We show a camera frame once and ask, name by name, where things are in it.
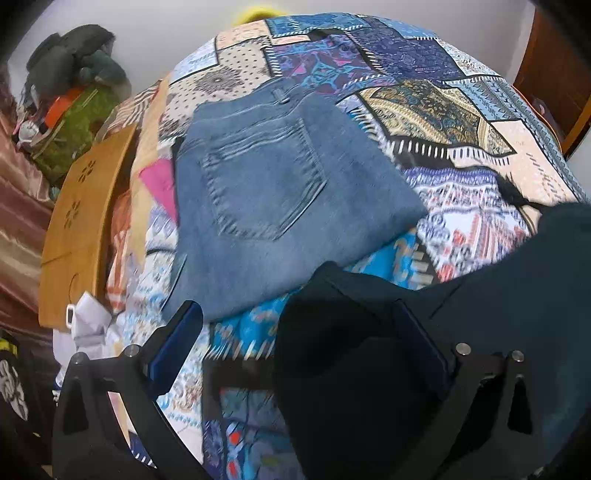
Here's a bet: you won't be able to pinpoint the dark teal pants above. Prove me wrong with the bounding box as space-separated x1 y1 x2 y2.
273 203 590 479

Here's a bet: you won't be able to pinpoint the grey white cloth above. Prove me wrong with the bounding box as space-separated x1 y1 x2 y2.
52 292 125 401

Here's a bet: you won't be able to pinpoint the small white device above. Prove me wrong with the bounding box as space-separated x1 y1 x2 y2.
65 304 76 329

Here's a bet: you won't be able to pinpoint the wooden lap desk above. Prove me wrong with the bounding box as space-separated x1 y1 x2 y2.
38 124 137 331

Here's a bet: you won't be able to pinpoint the beige orange blanket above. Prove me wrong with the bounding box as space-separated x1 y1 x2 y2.
105 76 170 314

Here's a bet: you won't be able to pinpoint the striped pink curtain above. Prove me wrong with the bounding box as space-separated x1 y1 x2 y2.
1 63 53 341

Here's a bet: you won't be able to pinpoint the patchwork patterned bedspread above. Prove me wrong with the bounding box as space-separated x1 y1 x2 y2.
118 13 584 479

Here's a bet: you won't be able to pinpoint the magenta garment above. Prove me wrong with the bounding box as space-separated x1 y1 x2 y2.
139 158 178 224

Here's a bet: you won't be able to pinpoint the green storage basket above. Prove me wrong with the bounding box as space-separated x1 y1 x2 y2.
31 86 118 186

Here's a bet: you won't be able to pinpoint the folded blue jeans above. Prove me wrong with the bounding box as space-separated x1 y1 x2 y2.
162 78 426 322

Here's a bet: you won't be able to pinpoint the orange box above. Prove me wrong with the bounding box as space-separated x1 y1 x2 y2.
44 87 84 129

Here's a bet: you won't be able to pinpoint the wooden wardrobe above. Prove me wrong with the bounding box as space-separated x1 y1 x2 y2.
514 10 590 156

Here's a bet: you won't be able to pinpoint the dark jacket pile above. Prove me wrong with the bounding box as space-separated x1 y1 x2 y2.
26 24 126 86

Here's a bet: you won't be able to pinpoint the yellow foam footboard pad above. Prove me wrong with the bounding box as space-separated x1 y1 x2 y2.
232 5 287 26

